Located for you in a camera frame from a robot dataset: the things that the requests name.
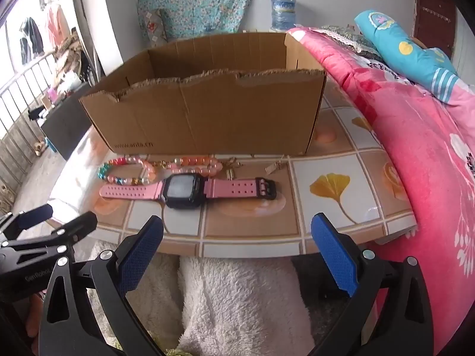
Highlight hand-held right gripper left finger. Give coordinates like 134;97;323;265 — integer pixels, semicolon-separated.
39;215;166;356

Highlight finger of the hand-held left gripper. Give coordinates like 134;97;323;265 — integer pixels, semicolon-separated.
7;211;98;249
0;204;53;243

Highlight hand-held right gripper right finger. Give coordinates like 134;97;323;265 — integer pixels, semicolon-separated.
308;213;435;356

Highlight pink strap digital watch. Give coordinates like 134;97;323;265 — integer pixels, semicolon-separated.
100;174;277;209

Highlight pink orange bead bracelet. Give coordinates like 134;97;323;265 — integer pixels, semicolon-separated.
141;155;223;179

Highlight brown cardboard box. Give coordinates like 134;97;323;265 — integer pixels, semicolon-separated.
79;31;327;156

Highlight person's left hand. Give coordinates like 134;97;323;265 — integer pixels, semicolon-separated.
28;293;47;338

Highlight printed vinyl tablecloth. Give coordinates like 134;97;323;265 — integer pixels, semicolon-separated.
50;96;420;258

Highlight dark cabinet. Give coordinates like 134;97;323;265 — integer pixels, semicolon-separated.
41;82;98;161

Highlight fluffy cream garment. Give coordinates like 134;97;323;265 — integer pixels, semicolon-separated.
89;241;316;356

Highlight metal railing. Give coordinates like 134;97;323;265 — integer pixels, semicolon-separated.
0;55;56;193

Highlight pink floral quilt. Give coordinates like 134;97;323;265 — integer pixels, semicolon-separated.
287;26;475;356

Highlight hanging clothes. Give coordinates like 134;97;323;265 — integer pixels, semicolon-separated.
18;3;71;64

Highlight grey patterned cushion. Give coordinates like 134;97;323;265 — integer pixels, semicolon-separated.
139;7;168;42

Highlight lace trimmed patterned pillow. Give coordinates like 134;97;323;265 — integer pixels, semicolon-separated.
319;24;384;62

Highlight blue water jug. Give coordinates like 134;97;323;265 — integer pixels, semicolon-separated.
270;0;297;31

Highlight teal floral cloth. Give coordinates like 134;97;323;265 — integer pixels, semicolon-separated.
137;0;264;39

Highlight dark red door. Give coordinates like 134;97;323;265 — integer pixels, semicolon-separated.
412;0;457;60

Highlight multicolour bead bracelet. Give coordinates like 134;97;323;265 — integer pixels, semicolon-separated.
97;158;156;187

